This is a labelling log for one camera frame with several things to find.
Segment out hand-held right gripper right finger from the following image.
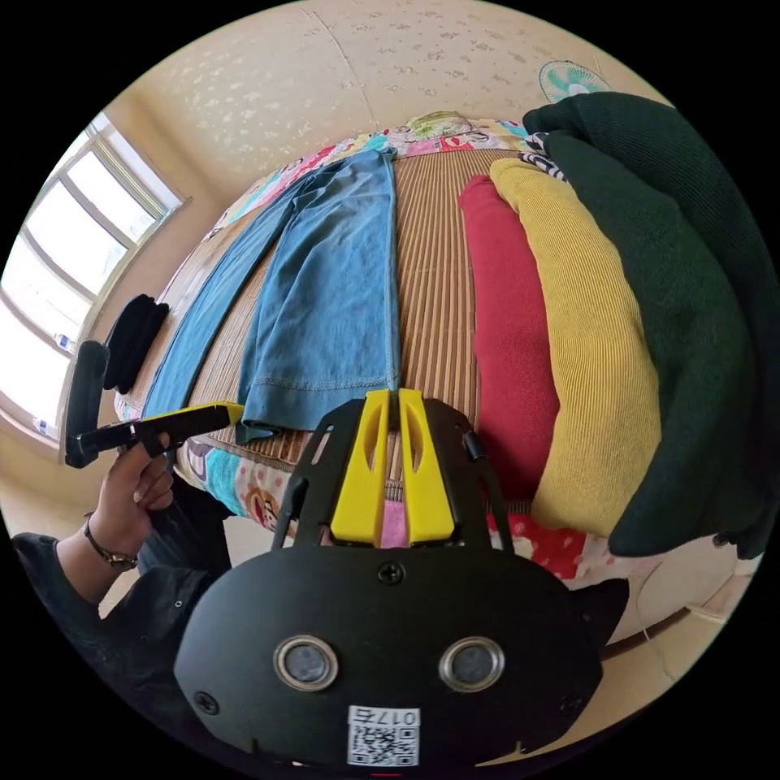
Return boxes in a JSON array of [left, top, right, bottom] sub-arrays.
[[397, 388, 457, 547]]

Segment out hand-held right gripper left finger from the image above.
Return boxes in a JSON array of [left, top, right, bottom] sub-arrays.
[[329, 389, 392, 545]]

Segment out blue denim long pants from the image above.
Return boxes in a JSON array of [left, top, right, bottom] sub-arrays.
[[141, 145, 405, 446]]

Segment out person's left forearm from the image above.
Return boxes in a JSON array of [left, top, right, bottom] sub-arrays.
[[11, 513, 141, 620]]

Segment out person's left hand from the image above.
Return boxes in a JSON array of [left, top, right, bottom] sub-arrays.
[[91, 431, 176, 559]]

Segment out black folded garment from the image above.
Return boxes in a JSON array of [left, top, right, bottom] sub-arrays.
[[102, 293, 171, 397]]

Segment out person's body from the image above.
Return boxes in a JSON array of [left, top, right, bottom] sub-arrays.
[[91, 478, 237, 754]]

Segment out window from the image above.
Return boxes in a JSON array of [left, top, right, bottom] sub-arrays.
[[0, 111, 193, 453]]

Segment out bed with woven mat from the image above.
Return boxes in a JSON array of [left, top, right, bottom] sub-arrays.
[[112, 109, 766, 650]]

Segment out pile of clothes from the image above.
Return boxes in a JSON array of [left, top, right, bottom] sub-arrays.
[[457, 91, 773, 561]]

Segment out green fan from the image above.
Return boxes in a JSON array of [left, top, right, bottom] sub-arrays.
[[538, 58, 611, 106]]

